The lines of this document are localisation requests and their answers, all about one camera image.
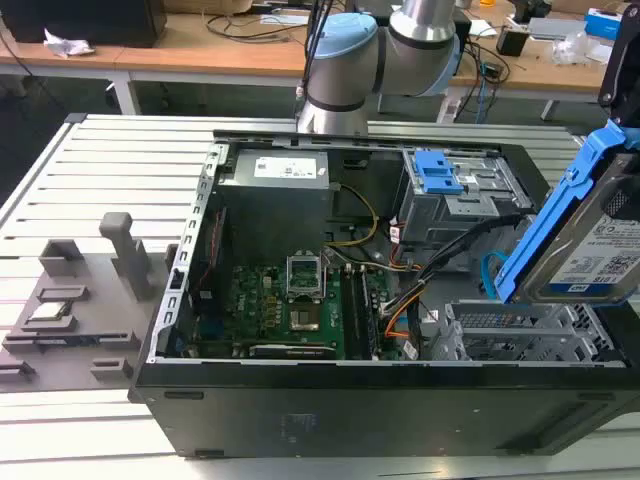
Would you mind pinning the RAM stick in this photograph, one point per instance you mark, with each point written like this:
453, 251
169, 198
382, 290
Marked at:
55, 341

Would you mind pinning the black open PC case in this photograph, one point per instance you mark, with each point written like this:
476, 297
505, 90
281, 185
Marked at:
350, 410

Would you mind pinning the small black box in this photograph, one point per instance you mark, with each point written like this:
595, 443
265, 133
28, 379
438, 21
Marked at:
512, 40

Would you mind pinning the metal disk bay cage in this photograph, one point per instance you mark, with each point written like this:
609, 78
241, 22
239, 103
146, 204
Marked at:
450, 215

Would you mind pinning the blue cardboard box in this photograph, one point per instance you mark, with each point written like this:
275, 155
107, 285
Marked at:
602, 22

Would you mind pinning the CPU socket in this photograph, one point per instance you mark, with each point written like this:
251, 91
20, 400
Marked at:
305, 319

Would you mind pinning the grey power supply unit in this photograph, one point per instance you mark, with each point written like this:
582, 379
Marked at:
280, 172

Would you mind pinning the hard disk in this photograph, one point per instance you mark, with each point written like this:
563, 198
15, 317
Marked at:
585, 240

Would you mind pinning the green motherboard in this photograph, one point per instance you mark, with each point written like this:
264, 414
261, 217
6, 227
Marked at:
265, 310

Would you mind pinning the clear plastic bag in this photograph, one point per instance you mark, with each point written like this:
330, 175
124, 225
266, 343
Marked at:
580, 49

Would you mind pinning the blue disk bay latch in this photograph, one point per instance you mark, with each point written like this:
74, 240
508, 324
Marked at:
437, 172

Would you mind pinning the black RAM slot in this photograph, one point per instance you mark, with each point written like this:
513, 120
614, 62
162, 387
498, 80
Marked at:
350, 310
369, 315

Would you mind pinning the grey parts rack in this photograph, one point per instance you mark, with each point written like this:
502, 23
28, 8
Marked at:
95, 305

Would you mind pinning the wooden desk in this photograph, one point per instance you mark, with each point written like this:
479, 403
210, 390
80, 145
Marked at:
540, 75
190, 57

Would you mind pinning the crumpled white paper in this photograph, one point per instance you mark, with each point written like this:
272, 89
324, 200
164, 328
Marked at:
67, 44

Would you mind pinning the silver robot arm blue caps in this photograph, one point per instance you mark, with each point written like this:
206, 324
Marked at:
350, 55

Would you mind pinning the silver CPU chip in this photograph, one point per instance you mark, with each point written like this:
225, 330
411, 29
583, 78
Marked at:
49, 311

